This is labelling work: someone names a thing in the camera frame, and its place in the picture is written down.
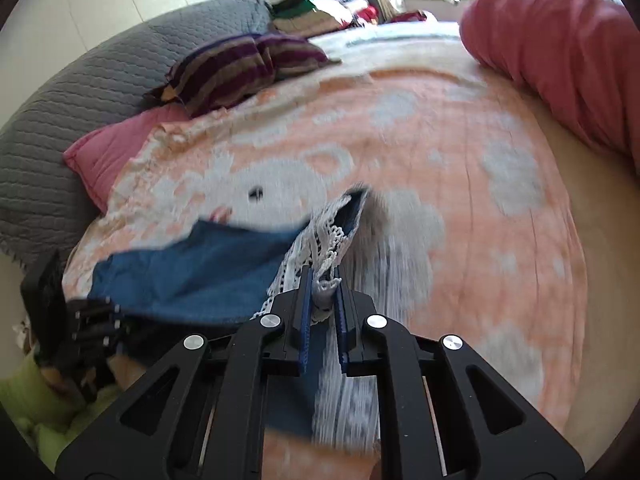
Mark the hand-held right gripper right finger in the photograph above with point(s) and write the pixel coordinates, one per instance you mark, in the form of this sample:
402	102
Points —
341	325

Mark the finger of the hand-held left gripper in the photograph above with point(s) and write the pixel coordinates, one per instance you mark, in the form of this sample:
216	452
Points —
95	312
92	340

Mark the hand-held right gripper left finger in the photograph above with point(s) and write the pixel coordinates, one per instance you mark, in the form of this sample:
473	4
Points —
305	320

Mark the blue denim pants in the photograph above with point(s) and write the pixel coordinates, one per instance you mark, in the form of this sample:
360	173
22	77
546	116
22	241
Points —
200	270

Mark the person's green clothing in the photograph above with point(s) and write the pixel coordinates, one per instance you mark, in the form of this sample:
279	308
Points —
45	410

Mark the pink quilted pillow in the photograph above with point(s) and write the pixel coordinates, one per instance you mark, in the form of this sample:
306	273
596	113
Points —
105	155

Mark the grey quilted headboard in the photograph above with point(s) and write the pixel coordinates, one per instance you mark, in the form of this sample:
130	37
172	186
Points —
75	105

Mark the orange bear blanket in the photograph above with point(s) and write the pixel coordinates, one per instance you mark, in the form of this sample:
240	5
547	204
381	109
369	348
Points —
425	135

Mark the purple striped pillow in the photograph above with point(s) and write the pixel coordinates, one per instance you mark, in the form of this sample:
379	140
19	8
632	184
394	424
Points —
295	52
220	75

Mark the beige bed sheet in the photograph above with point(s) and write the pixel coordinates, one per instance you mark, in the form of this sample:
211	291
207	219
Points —
605	260

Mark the pile of clothes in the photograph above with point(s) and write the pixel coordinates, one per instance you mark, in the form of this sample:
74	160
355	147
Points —
315	10

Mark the red cloth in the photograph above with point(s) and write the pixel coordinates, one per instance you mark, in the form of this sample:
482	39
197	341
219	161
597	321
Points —
412	17

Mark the red rolled duvet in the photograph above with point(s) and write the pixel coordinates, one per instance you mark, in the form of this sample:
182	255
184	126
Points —
560	55

